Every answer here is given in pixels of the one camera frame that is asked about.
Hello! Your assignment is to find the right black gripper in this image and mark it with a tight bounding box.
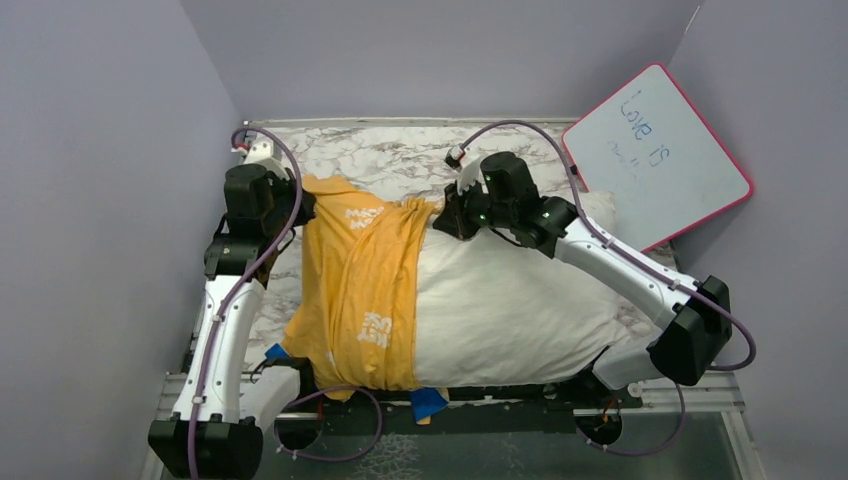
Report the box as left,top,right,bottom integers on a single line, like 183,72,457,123
436,174,517,240

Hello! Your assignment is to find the white pillow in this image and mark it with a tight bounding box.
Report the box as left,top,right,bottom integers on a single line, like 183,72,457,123
414,227,656,388

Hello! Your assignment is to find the yellow Mickey Mouse pillowcase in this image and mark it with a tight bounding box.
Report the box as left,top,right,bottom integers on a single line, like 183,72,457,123
282,175,439,401

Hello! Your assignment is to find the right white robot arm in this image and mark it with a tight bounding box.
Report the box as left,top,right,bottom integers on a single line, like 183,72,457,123
435,152,732,407

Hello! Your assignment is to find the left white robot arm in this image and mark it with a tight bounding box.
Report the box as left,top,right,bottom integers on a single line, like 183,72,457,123
148,164,315,479

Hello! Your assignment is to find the pink framed whiteboard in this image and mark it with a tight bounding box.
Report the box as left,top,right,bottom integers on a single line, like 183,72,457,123
562,63,754,251

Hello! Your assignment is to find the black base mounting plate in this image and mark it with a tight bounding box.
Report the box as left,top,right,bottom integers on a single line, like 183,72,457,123
182,354,644,452

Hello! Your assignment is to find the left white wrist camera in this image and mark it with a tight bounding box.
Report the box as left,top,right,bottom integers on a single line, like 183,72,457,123
231,138,292,180

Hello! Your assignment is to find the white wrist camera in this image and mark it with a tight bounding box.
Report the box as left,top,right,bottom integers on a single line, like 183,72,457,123
231,138,292,180
445,146,481,195

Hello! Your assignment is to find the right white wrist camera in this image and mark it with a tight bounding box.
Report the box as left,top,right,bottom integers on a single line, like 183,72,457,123
445,146,481,195

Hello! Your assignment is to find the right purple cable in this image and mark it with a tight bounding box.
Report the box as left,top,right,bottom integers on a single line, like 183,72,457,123
453,120,758,459

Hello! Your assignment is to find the aluminium table frame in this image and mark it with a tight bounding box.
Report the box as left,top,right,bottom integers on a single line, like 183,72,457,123
148,137,742,479

